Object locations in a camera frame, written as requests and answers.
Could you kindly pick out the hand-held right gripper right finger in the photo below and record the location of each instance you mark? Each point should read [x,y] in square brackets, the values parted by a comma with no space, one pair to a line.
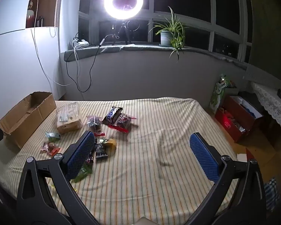
[203,157]

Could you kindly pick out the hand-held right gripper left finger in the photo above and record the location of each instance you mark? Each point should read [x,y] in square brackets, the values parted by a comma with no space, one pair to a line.
[80,154]

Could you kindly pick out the green snack packet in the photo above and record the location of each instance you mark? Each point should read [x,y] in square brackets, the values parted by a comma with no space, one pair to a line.
[84,172]

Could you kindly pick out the small black snack packet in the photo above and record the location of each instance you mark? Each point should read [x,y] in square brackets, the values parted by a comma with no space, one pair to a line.
[100,151]

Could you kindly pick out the jelly cup with pink lid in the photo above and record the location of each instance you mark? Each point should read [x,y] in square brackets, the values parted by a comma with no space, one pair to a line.
[51,147]

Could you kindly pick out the brown cardboard box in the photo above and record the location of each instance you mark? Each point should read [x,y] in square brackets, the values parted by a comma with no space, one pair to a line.
[25,119]

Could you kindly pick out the brown chocolate bar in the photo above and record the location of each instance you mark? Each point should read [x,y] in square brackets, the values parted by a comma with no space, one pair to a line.
[111,116]

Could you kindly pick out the small dark red packet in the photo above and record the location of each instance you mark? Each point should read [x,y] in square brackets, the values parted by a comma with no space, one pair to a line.
[90,159]

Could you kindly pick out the teal snack packet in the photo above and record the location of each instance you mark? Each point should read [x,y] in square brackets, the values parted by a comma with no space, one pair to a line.
[52,135]

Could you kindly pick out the jelly cup in clear wrapper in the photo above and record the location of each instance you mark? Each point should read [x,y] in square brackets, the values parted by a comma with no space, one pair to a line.
[94,123]

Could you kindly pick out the clear wrapped brown cake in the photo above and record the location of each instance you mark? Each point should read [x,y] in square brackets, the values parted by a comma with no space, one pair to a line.
[68,121]

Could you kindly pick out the red storage box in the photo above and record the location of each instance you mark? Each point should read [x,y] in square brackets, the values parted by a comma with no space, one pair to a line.
[236,119]

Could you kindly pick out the red snack packet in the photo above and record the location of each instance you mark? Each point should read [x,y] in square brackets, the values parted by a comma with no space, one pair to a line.
[123,123]

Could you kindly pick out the striped bed sheet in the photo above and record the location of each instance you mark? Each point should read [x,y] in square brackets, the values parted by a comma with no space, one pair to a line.
[142,157]

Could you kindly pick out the green printed bag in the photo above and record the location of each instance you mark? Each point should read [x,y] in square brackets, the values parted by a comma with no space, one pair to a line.
[219,91]

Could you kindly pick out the blue plaid cloth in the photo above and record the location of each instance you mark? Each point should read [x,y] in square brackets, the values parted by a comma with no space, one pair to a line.
[270,192]

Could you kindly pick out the white wardrobe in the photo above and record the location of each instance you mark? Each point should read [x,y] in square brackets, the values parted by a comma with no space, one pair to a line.
[21,58]

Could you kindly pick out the white lace tablecloth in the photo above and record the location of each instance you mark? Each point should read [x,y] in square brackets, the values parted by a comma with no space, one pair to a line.
[271,100]

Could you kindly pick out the white power strip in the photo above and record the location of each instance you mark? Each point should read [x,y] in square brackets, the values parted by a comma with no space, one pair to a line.
[80,43]

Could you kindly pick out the dark bottle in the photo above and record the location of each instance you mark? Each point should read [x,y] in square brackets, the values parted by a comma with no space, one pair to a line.
[40,21]

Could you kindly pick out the potted spider plant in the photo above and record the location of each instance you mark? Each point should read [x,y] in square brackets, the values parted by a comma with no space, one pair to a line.
[166,37]

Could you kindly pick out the black tripod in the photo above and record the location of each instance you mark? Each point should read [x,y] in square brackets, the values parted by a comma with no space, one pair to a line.
[126,32]

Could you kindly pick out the red and white vase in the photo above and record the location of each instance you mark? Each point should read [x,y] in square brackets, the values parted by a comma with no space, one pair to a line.
[30,11]

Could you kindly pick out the dark curtain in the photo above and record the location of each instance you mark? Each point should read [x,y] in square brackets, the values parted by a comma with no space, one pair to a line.
[267,28]

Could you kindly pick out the window frame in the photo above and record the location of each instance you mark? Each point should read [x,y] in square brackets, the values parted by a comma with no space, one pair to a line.
[149,14]

